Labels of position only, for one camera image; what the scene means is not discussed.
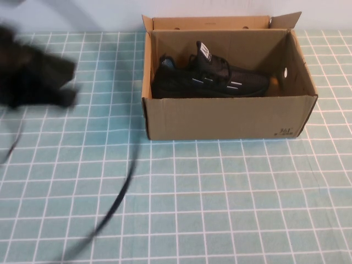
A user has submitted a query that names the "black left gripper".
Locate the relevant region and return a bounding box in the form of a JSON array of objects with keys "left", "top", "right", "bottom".
[{"left": 10, "top": 49, "right": 80, "bottom": 108}]

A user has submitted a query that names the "black knit sneaker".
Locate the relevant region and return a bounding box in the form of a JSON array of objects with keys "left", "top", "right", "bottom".
[{"left": 152, "top": 40, "right": 271, "bottom": 99}]

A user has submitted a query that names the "brown cardboard shoe box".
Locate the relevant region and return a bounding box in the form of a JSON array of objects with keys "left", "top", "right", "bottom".
[{"left": 141, "top": 11, "right": 319, "bottom": 141}]

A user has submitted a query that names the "black left camera cable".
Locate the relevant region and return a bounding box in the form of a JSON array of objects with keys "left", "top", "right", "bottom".
[{"left": 0, "top": 109, "right": 141, "bottom": 264}]

